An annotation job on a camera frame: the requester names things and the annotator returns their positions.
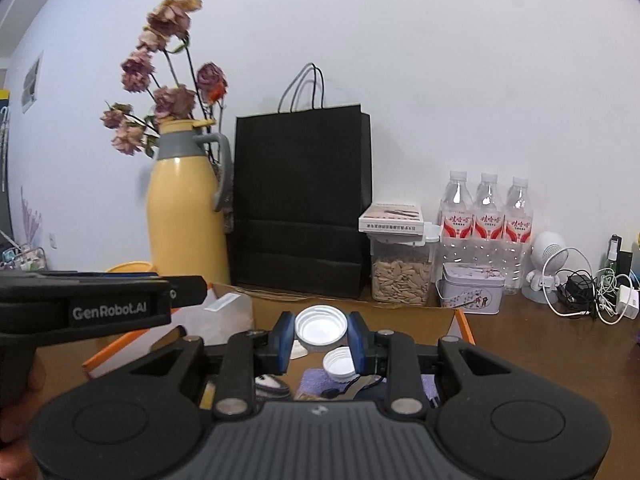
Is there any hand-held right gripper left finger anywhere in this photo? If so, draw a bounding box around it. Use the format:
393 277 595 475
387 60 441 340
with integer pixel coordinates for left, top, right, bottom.
130 311 296 420

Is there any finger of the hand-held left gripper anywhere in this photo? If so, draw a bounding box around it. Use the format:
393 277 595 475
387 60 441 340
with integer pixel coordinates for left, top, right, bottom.
169 275 208 309

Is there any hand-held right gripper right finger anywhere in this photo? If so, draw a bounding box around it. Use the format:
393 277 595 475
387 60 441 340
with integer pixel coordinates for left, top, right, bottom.
346 311 513 420

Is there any white plastic lid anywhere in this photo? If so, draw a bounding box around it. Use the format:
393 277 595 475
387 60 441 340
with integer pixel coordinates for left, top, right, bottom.
322 347 357 380
295 306 348 352

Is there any clear cotton swab container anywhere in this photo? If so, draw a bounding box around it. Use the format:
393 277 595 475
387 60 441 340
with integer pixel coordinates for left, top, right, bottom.
172 292 254 347

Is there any orange red cardboard box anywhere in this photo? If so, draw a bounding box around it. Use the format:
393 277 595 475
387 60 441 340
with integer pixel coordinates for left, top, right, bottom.
82 282 476 397

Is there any purple knit pouch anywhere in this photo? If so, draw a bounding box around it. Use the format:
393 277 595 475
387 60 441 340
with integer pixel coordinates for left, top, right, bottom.
297 369 442 407

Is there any person's left hand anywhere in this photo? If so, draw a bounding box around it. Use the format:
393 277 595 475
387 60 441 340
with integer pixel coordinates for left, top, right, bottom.
0 356 48 449

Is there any yellow thermos jug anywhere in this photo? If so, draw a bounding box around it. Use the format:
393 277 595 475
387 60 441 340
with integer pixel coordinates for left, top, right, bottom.
146 119 234 286

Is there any clear jar of seeds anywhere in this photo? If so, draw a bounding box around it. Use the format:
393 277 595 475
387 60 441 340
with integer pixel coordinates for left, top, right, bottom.
370 225 441 307

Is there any pale printed tin box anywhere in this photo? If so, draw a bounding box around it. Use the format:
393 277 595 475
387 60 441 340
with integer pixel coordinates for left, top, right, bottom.
436 262 505 316

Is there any white flat carton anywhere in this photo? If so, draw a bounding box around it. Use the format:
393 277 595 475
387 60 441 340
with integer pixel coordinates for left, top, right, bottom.
358 203 426 235

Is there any black paper bag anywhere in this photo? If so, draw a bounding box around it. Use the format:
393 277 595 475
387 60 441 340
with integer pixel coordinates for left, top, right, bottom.
228 62 373 300

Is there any clear water bottle red label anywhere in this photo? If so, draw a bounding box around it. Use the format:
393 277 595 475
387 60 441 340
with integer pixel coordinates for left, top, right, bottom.
472 172 507 272
439 170 476 273
502 176 535 296

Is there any dried pink rose bouquet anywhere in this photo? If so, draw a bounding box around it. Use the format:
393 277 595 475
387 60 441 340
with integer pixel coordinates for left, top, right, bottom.
100 0 229 159

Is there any white robot-shaped gadget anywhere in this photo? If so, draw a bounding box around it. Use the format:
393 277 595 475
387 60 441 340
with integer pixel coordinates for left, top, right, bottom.
521 231 571 305

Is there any black power adapter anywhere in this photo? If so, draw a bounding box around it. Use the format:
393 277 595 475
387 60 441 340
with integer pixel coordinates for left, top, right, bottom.
564 272 594 306

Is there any white charger plug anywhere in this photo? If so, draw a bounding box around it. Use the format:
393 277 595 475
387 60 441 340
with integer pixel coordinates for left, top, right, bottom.
617 285 640 320

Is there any purple flower wall decal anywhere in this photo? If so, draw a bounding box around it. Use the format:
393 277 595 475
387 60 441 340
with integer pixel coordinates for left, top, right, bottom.
20 185 44 247

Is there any framed wall picture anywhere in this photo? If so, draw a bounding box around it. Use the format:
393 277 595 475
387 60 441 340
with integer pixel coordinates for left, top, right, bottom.
22 51 45 114

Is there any tangle of charger cables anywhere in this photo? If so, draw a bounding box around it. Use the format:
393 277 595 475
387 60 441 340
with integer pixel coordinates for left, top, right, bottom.
545 247 627 325

